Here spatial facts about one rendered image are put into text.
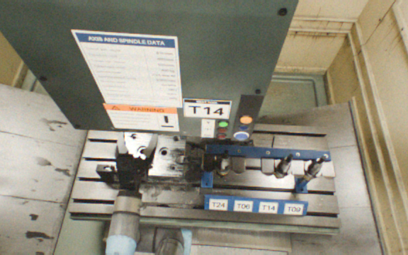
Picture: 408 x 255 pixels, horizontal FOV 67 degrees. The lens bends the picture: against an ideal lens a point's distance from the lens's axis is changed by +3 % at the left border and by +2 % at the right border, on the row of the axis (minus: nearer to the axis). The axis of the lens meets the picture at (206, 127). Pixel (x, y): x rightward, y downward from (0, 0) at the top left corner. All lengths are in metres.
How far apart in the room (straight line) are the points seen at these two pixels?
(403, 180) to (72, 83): 1.26
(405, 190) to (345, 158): 0.38
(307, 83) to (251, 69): 1.72
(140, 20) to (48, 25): 0.14
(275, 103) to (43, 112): 1.42
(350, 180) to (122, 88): 1.32
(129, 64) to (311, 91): 1.77
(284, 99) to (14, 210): 1.66
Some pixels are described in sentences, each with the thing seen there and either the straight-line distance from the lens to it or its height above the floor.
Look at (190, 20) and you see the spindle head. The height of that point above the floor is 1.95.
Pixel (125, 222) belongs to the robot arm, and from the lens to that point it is 0.87.
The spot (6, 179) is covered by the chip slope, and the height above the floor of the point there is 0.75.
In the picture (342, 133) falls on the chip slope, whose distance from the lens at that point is 1.80.
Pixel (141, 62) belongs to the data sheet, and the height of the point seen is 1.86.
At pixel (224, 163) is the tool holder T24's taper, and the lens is 1.08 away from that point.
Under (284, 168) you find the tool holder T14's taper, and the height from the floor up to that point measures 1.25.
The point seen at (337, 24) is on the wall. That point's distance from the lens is 1.96.
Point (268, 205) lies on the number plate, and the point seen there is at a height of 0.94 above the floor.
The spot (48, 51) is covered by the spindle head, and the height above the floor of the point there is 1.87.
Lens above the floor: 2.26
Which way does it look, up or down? 61 degrees down
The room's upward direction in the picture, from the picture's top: 3 degrees clockwise
